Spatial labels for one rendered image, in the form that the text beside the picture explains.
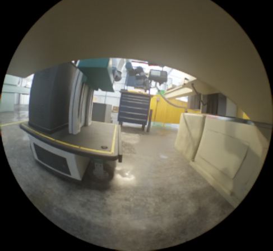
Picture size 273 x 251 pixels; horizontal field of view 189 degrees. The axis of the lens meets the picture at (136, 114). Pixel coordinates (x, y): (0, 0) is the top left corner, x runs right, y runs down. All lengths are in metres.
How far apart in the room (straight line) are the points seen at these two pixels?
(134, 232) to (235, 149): 0.82
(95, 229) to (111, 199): 0.24
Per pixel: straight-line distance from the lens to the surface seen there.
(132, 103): 2.09
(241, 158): 0.82
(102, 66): 0.39
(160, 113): 3.43
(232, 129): 0.84
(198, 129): 1.06
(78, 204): 0.61
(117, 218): 0.55
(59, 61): 0.16
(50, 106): 0.59
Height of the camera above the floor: 0.54
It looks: 4 degrees down
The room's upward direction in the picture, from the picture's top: 8 degrees clockwise
